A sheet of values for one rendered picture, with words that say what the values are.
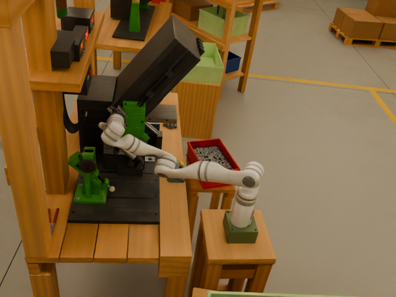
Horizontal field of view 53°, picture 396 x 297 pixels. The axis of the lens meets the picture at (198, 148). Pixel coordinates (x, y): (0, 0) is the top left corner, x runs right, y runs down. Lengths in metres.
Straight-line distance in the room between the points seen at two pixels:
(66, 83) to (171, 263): 0.87
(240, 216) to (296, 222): 1.60
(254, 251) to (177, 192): 0.49
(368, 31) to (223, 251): 6.42
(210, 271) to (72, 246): 0.63
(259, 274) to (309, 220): 1.53
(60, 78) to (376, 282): 2.56
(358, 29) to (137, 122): 6.11
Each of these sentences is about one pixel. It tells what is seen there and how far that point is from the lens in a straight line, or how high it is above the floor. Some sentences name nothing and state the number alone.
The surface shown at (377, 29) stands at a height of 0.32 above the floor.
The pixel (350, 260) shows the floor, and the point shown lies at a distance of 3.31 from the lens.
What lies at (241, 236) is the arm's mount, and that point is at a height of 0.90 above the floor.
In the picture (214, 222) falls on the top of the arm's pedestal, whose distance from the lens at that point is 2.00.
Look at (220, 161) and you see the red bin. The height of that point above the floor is 0.88.
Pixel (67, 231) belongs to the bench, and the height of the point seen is 0.88.
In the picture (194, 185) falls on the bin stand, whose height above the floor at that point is 0.80.
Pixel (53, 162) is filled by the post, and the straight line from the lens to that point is 1.96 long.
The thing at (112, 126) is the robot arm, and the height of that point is 1.35.
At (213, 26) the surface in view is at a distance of 4.70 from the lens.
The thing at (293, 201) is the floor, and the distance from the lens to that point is 3.58.
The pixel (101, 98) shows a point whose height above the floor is 1.24.
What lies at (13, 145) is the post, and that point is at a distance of 1.45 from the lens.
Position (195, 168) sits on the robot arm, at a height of 1.18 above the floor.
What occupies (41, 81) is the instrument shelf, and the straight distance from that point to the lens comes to 1.63.
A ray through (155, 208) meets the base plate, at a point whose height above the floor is 0.90.
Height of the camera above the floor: 2.27
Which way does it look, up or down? 35 degrees down
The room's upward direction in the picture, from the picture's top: 8 degrees clockwise
